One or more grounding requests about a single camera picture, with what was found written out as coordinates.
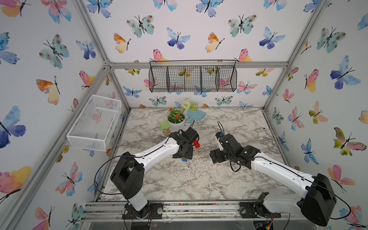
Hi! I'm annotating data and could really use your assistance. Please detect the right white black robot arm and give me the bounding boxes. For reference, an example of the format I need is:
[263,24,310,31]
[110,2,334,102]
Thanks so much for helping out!
[209,132,337,227]

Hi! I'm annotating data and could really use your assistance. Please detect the black wire wall basket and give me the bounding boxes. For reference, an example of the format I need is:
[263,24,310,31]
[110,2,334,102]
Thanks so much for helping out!
[145,59,238,93]

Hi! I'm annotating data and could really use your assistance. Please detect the teal whale shaped dish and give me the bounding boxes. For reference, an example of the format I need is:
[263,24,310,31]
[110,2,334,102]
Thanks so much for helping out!
[186,110,207,124]

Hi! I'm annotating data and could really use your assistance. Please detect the white pot with flowers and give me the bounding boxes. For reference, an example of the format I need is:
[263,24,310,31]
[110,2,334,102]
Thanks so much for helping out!
[167,98,198,131]

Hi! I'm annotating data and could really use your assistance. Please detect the green toy rake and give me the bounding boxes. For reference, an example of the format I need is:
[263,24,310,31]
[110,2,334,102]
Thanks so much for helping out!
[159,120,171,136]

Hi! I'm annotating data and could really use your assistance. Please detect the red long lego brick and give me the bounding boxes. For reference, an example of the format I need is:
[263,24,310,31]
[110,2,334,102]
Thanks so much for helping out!
[193,140,200,149]

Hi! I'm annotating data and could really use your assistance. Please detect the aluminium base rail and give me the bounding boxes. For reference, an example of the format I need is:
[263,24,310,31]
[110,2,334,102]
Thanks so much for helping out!
[81,200,306,222]

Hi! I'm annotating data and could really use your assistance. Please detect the white mesh wall basket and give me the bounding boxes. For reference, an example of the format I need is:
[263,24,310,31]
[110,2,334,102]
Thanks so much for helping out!
[67,94,122,151]

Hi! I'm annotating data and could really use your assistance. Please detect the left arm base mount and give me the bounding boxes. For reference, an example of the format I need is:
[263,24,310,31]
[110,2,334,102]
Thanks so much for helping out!
[122,202,163,219]

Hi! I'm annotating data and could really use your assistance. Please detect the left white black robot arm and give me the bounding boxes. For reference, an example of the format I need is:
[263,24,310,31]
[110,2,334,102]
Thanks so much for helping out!
[110,127,199,212]

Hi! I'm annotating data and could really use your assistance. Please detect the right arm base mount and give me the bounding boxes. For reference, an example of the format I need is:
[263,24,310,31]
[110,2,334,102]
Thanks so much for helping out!
[239,192,281,219]

